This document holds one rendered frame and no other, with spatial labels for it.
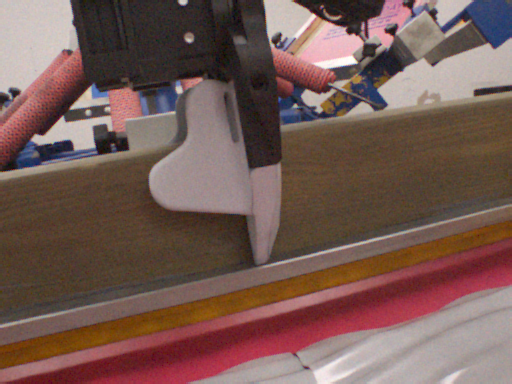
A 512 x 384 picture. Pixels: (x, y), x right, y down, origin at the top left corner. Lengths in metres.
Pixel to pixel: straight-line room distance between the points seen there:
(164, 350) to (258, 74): 0.15
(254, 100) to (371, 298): 0.14
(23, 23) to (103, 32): 4.33
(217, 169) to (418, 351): 0.12
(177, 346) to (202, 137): 0.11
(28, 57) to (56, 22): 0.41
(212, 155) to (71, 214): 0.07
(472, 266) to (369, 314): 0.09
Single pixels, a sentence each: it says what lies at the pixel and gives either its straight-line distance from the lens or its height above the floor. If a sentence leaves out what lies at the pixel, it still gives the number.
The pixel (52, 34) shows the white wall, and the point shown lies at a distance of 4.47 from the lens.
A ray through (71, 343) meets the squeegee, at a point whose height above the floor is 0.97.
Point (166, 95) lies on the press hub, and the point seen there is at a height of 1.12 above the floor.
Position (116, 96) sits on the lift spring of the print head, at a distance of 0.73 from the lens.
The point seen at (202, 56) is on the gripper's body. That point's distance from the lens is 0.20.
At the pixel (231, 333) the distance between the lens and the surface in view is 0.25.
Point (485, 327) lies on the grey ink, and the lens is 0.23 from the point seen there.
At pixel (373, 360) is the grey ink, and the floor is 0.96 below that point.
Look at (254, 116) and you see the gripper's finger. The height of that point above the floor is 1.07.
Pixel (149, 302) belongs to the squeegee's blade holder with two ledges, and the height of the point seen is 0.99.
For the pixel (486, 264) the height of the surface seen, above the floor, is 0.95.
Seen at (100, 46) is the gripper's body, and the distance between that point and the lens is 0.21.
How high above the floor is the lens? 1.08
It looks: 12 degrees down
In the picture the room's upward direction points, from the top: 8 degrees counter-clockwise
